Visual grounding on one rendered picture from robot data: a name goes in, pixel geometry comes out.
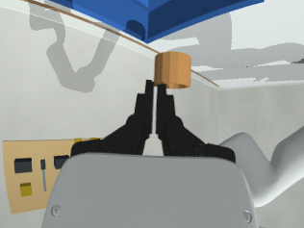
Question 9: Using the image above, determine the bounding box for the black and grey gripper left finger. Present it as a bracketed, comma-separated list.
[70, 80, 154, 157]

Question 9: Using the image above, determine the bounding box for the bronze bushing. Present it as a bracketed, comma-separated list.
[154, 51, 191, 89]

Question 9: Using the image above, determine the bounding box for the blue open crate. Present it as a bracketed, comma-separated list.
[49, 0, 265, 44]

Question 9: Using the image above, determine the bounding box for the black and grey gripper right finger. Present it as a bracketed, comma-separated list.
[156, 84, 236, 163]

